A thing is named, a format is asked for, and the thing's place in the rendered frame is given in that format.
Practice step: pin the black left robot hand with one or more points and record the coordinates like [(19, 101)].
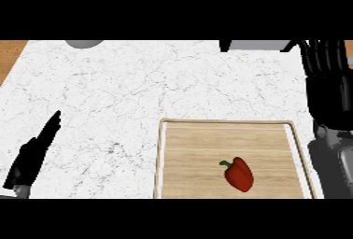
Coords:
[(32, 155)]

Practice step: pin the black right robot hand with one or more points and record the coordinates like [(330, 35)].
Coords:
[(329, 93)]

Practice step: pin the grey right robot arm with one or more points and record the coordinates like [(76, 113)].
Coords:
[(333, 165)]

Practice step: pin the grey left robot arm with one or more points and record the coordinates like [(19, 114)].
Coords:
[(21, 191)]

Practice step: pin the pale wooden tray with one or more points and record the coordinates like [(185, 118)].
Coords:
[(230, 158)]

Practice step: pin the red bell pepper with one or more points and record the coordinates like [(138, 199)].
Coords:
[(240, 176)]

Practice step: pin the grey round pot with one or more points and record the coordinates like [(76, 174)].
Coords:
[(84, 43)]

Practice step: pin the grey and black appliance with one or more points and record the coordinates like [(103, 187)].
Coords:
[(258, 44)]

